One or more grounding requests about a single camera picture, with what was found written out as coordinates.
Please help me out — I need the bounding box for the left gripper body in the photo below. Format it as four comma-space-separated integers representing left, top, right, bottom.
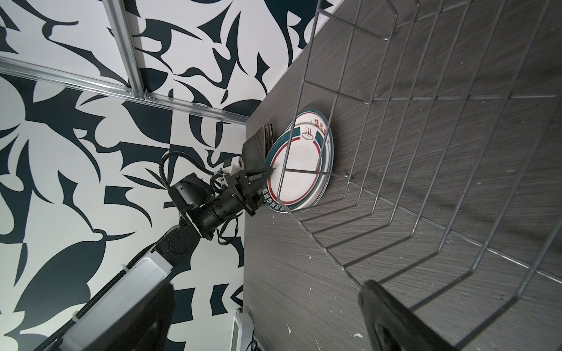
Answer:
168, 172, 266, 237

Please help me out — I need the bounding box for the wire dish rack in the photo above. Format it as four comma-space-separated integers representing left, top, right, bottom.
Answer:
291, 1, 561, 350

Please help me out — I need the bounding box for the white round plate front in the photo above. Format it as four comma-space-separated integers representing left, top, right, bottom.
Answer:
263, 123, 334, 213

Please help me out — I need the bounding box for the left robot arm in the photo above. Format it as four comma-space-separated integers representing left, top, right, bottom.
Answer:
37, 152, 274, 350

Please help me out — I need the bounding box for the white round plate back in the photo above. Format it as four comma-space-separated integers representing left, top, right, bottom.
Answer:
279, 111, 333, 203

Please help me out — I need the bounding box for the white display box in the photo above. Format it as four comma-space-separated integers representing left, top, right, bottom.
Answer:
231, 310, 257, 351

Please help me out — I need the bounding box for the black square plate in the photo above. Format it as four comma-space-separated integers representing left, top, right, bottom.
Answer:
241, 124, 274, 171

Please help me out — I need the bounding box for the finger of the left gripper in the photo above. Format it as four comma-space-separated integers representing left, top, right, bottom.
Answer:
239, 166, 275, 184

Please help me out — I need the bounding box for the white round plate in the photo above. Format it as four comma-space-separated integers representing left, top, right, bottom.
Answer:
279, 111, 333, 203
263, 123, 334, 213

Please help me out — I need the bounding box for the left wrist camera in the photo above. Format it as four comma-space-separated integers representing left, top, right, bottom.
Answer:
220, 156, 245, 175

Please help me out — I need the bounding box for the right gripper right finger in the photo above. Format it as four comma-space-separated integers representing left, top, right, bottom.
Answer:
359, 280, 455, 350

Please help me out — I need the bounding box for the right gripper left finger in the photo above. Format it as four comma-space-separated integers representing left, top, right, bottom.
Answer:
94, 281, 175, 350

